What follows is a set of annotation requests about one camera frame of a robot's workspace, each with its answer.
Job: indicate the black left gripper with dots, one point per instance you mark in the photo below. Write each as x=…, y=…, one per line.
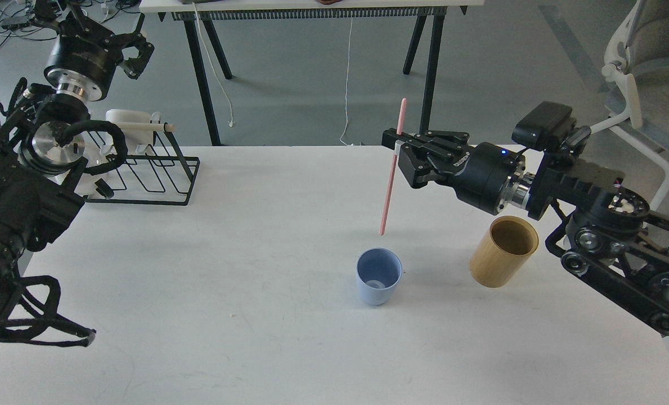
x=84, y=59

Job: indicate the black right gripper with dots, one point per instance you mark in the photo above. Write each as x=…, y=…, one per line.
x=484, y=178

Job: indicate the blue plastic cup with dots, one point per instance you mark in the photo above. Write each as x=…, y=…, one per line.
x=378, y=272

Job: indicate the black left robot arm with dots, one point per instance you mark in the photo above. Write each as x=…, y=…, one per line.
x=48, y=140

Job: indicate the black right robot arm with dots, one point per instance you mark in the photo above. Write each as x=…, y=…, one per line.
x=609, y=237

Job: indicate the white cup on rack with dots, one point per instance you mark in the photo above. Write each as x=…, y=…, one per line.
x=136, y=141

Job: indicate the white background table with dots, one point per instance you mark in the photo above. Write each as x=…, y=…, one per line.
x=300, y=72

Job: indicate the bamboo cylindrical holder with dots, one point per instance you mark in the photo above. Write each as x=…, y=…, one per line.
x=503, y=250

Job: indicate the white office chair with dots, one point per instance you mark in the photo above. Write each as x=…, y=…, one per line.
x=636, y=61

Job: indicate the wooden rack handle rod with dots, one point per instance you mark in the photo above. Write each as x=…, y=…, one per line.
x=154, y=127

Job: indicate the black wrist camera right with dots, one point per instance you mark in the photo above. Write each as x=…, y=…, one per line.
x=551, y=127

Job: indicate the black wire dish rack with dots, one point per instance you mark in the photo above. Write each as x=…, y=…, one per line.
x=164, y=175

